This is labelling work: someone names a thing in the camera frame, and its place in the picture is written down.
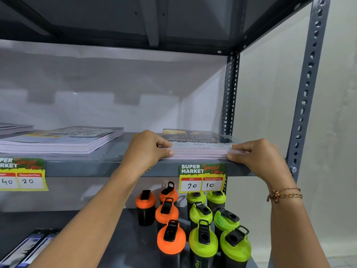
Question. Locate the orange-lid black shaker bottle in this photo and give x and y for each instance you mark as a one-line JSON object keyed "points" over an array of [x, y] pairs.
{"points": [[171, 245], [169, 193], [166, 214], [145, 209]]}

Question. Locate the person's left thumb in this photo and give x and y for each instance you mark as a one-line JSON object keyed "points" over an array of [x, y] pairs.
{"points": [[165, 143]]}

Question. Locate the stack of dark-cover notebooks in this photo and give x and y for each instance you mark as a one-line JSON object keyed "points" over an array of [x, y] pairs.
{"points": [[195, 145]]}

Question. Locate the person's right hand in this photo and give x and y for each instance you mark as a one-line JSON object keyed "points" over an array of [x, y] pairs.
{"points": [[265, 159]]}

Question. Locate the person's left hand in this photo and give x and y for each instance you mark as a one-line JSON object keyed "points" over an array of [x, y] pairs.
{"points": [[142, 150]]}

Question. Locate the person's right thumb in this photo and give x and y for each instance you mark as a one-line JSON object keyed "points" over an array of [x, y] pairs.
{"points": [[241, 147]]}

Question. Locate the person's right forearm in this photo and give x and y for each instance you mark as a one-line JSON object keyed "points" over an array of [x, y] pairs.
{"points": [[295, 228]]}

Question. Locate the stack of grey notebooks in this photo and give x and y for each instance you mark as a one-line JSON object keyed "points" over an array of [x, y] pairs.
{"points": [[14, 127]]}

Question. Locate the green and yellow price tag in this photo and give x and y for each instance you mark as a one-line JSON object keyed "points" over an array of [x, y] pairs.
{"points": [[202, 178], [22, 175]]}

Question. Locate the blue and black flat box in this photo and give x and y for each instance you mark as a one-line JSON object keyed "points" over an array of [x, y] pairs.
{"points": [[19, 251], [41, 245]]}

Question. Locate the grey metal shelf rack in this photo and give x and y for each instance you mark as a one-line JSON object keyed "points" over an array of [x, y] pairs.
{"points": [[306, 80]]}

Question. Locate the stack of blue-cover notebooks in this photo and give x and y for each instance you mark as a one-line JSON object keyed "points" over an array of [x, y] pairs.
{"points": [[69, 139]]}

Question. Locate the group of green-lid shaker bottles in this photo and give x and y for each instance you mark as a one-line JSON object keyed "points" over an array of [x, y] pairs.
{"points": [[203, 245]]}

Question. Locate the person's left forearm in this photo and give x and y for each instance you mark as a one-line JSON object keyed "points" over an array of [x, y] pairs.
{"points": [[92, 217]]}

